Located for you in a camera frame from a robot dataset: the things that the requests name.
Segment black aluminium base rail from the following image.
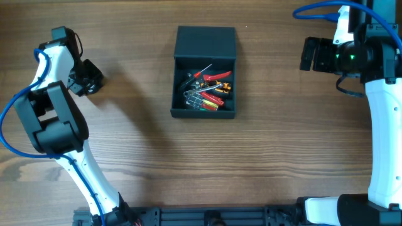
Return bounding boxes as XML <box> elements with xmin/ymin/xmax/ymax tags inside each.
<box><xmin>72</xmin><ymin>203</ymin><xmax>343</xmax><ymax>226</ymax></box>

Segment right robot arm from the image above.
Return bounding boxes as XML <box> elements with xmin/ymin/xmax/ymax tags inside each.
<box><xmin>293</xmin><ymin>1</ymin><xmax>401</xmax><ymax>225</ymax></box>

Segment red-handled wire stripper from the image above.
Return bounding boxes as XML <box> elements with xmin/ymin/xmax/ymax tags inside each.
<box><xmin>190</xmin><ymin>71</ymin><xmax>232</xmax><ymax>107</ymax></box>

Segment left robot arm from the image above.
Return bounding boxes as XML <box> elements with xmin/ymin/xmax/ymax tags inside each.
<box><xmin>14</xmin><ymin>26</ymin><xmax>138</xmax><ymax>225</ymax></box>

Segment left blue cable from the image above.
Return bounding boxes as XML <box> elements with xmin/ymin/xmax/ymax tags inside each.
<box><xmin>0</xmin><ymin>48</ymin><xmax>106</xmax><ymax>226</ymax></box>

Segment dark green box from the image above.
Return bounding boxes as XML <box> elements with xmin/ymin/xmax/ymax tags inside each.
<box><xmin>170</xmin><ymin>26</ymin><xmax>237</xmax><ymax>119</ymax></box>

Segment orange black long-nose pliers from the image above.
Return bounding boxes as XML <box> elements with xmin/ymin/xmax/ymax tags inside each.
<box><xmin>205</xmin><ymin>80</ymin><xmax>232</xmax><ymax>95</ymax></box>

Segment clear pack of colourful screwdrivers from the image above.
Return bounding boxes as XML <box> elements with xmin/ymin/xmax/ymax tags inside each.
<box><xmin>183</xmin><ymin>91</ymin><xmax>219</xmax><ymax>111</ymax></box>

